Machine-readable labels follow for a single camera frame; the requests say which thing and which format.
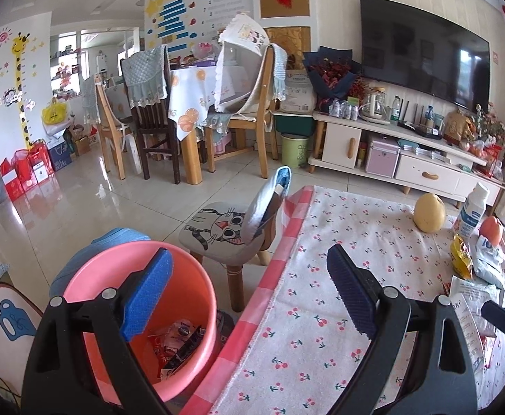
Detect white grey pouch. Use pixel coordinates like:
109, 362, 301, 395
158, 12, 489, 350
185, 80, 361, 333
473, 235, 505, 306

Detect silver foil bag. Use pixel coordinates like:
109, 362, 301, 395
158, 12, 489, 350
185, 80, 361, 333
450, 275, 504, 337

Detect white blue wrapper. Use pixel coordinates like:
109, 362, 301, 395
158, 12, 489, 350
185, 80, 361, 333
476, 236, 505, 266

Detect yellow red snack packet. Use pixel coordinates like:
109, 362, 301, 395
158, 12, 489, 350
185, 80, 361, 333
450, 234, 473, 280

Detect red snack wrapper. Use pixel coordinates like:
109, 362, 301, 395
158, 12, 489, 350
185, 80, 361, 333
147, 333, 181, 370

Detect green trash bin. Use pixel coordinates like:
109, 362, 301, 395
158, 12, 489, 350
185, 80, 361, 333
282, 134, 310, 169

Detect cream cushion blue print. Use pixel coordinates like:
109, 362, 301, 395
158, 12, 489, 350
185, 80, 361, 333
0, 282, 43, 404

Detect red orange apple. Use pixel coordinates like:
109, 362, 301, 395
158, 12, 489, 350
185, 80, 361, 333
479, 216, 503, 247

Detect white plastic bottle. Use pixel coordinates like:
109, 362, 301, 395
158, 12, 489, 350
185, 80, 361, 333
452, 183, 489, 239

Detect pink plastic bucket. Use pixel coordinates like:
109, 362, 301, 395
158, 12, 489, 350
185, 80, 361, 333
63, 241, 217, 401

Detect yellow pear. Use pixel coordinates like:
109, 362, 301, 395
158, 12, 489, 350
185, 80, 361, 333
413, 193, 447, 233

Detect cherry print tablecloth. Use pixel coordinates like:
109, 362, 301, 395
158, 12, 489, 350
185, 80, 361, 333
178, 184, 505, 415

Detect blue round stool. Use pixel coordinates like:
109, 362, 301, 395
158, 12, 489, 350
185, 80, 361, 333
49, 227, 152, 299

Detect red gift bags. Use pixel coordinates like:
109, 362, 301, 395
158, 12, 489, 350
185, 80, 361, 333
0, 140, 55, 201

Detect pink storage box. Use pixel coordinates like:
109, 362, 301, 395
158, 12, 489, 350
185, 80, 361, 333
365, 135, 400, 178

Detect white tv cabinet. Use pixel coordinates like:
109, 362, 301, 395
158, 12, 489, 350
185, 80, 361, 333
308, 112, 505, 206

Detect cat print small chair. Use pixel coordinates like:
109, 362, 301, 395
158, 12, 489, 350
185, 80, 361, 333
178, 166, 292, 313

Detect glass electric kettle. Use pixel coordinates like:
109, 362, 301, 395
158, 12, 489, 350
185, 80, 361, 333
359, 86, 391, 125

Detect yellow bag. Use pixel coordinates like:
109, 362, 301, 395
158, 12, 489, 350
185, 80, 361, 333
42, 98, 68, 127

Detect left wooden chair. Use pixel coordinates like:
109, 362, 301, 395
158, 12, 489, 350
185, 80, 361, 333
93, 74, 130, 180

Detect black flat television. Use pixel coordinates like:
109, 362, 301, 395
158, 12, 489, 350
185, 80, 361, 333
359, 0, 491, 111

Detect red flower bouquet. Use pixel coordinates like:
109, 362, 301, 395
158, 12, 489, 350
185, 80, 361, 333
302, 46, 366, 113

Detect light wooden chair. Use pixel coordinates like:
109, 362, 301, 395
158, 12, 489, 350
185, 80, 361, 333
203, 44, 277, 179

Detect dining table with cloth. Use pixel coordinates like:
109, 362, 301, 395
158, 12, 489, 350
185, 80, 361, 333
168, 66, 216, 185

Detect dark wooden chair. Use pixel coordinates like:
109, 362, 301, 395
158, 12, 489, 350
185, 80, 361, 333
120, 44, 181, 185

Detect giraffe height wall sticker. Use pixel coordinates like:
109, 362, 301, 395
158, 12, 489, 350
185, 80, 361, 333
11, 32, 33, 149

